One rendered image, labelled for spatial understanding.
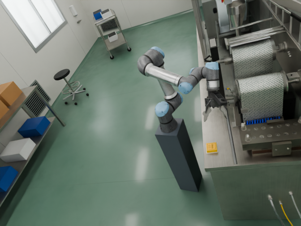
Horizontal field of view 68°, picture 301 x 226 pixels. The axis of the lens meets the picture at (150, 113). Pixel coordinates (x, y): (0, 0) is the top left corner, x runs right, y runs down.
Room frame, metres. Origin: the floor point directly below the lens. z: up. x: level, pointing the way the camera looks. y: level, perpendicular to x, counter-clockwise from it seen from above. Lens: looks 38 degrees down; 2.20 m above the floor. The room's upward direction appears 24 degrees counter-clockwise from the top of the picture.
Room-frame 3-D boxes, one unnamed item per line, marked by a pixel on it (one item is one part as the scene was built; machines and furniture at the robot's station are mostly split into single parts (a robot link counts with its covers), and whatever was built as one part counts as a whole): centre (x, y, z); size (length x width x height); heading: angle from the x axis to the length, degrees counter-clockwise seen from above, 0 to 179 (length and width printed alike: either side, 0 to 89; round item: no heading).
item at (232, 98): (1.11, -0.55, 1.05); 0.06 x 0.05 x 0.31; 67
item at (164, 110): (1.40, -0.10, 1.07); 0.13 x 0.12 x 0.14; 122
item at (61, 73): (4.34, 1.26, 0.31); 0.55 x 0.53 x 0.62; 157
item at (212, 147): (1.01, -0.29, 0.91); 0.07 x 0.07 x 0.02; 67
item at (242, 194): (1.91, -0.99, 0.43); 2.52 x 0.64 x 0.86; 157
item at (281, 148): (0.74, -0.63, 0.96); 0.10 x 0.03 x 0.11; 67
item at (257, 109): (0.96, -0.66, 1.11); 0.23 x 0.01 x 0.18; 67
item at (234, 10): (1.68, -0.95, 1.50); 0.14 x 0.14 x 0.06
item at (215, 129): (1.91, -0.97, 0.88); 2.52 x 0.66 x 0.04; 157
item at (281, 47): (1.18, -0.94, 1.33); 0.07 x 0.07 x 0.07; 67
